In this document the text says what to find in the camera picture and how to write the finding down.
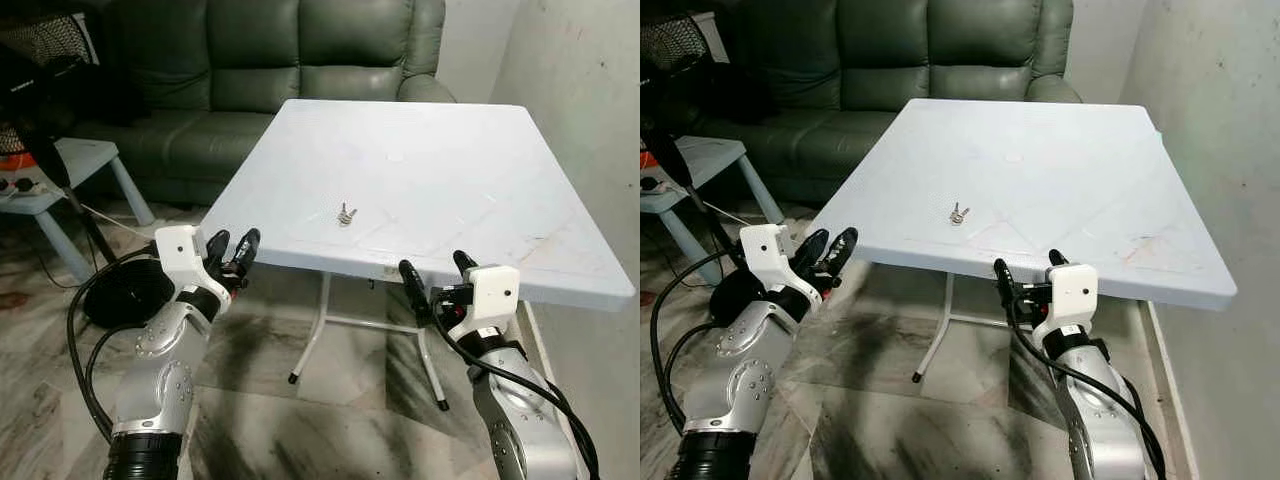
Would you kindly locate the small silver key bunch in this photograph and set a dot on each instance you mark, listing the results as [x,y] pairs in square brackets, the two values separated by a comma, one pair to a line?
[346,214]
[959,213]

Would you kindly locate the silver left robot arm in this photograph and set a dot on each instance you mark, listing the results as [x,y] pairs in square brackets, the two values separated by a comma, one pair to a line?
[160,370]
[740,380]

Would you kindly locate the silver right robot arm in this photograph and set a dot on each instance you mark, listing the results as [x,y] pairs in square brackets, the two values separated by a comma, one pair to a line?
[520,410]
[1095,410]

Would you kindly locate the white folding plastic table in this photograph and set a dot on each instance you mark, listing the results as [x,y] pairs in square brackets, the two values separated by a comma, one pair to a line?
[450,180]
[1060,180]

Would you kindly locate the black standing fan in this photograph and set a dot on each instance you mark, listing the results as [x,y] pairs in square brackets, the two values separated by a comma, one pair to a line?
[125,295]
[668,140]

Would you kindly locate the small pale blue side table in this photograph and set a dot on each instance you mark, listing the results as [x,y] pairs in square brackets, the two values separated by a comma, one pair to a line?
[715,155]
[90,155]

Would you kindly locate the white power strip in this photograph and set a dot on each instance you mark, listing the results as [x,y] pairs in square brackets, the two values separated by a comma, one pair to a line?
[20,186]
[652,185]

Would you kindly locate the dark green leather sofa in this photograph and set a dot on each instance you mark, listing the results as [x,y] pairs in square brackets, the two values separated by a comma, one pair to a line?
[890,40]
[250,40]

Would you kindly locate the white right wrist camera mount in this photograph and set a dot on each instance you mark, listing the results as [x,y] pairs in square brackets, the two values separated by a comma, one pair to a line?
[1072,290]
[495,290]

